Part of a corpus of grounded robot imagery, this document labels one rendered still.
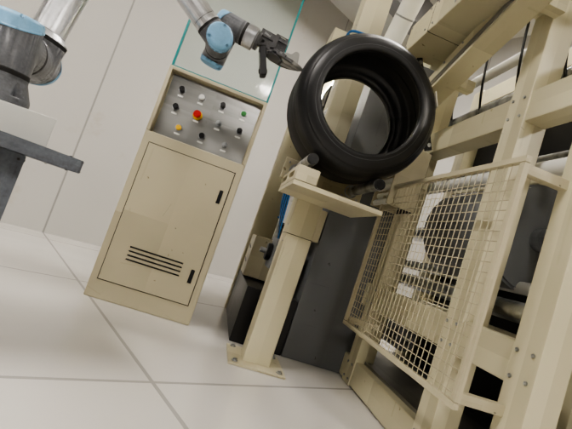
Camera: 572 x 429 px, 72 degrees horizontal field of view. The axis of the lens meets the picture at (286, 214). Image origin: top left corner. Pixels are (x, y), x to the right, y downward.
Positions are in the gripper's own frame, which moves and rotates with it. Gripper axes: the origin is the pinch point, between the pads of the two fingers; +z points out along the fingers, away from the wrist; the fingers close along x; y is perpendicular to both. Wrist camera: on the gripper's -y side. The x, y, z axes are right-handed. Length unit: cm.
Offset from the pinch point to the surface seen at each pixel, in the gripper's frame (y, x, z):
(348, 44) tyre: 12.8, -11.8, 12.2
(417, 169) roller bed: -5, 21, 71
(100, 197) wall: -94, 232, -109
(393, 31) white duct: 84, 72, 42
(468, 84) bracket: 37, 8, 71
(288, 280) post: -78, 28, 39
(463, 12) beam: 46, -15, 47
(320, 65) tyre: 0.5, -11.7, 6.2
